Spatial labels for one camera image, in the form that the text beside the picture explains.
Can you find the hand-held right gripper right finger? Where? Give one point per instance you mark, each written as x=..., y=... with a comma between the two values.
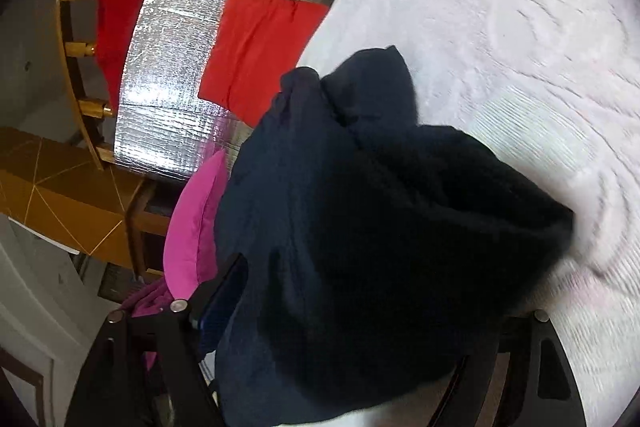
x=480, y=387

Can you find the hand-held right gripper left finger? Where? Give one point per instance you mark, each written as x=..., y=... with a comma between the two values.
x=227, y=294

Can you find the navy blue garment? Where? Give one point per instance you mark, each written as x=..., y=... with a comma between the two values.
x=375, y=232

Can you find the magenta pillow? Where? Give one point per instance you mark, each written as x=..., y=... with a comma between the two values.
x=195, y=227

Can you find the magenta cloth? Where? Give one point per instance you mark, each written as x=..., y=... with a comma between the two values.
x=145, y=307

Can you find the brown gold-lined cabinet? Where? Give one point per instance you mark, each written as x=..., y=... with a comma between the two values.
x=65, y=202

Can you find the white panelled door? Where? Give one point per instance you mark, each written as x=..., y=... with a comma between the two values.
x=35, y=332

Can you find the folded red cloth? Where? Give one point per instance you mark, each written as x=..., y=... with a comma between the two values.
x=255, y=52

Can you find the silver foil mat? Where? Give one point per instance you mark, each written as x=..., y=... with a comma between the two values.
x=170, y=57

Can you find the white embossed blanket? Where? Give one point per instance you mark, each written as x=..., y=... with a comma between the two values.
x=500, y=32

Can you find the brown wooden frame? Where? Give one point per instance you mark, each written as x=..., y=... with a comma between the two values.
x=135, y=227

